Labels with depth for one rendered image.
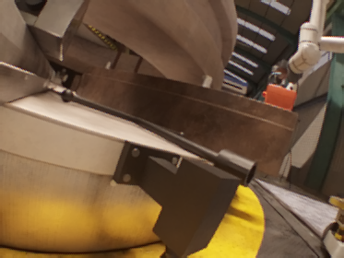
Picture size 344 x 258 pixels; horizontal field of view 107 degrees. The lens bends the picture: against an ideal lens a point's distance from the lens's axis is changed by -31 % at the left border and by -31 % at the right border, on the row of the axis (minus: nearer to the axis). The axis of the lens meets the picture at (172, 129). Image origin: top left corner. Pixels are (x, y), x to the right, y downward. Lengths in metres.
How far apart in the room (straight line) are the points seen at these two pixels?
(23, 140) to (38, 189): 0.10
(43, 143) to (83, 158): 0.07
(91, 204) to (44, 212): 0.10
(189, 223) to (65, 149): 0.21
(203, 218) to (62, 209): 0.27
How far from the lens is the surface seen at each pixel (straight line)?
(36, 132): 0.30
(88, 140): 0.31
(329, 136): 10.33
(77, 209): 0.40
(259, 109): 1.10
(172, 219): 0.27
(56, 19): 0.49
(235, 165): 0.43
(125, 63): 5.09
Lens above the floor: 0.36
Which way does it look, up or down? 1 degrees down
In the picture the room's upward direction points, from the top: 21 degrees clockwise
